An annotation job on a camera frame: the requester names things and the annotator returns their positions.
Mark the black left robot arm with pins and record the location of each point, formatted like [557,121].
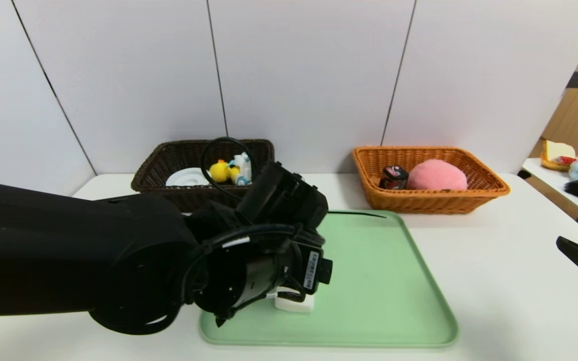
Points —
[68,250]

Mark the light green plastic tray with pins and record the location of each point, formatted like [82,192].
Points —
[379,301]

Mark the white side table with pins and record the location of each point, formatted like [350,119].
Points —
[552,183]

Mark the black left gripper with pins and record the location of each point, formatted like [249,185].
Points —
[313,271]

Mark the dark brown wicker basket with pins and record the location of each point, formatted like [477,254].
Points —
[168,155]

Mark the white plastic spool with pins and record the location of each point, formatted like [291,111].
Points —
[186,178]

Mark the black red gum box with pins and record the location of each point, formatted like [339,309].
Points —
[394,178]

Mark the small yellow bowl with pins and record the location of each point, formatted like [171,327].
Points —
[550,165]

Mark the white soap bar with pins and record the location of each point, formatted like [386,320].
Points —
[301,306]

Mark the yellow duck scooter toy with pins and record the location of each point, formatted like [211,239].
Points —
[221,171]

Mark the orange wicker basket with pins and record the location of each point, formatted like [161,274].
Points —
[434,200]

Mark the pink plush peach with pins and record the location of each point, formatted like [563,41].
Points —
[437,176]

